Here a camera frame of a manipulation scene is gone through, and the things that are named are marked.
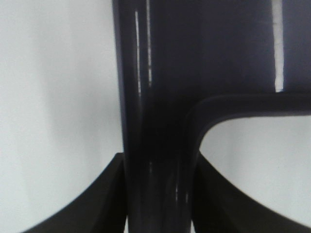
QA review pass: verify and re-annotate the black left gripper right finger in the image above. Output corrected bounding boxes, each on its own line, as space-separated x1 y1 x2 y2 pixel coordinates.
191 154 311 233

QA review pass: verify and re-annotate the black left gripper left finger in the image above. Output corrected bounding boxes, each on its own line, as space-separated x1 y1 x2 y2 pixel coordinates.
27 153 127 233

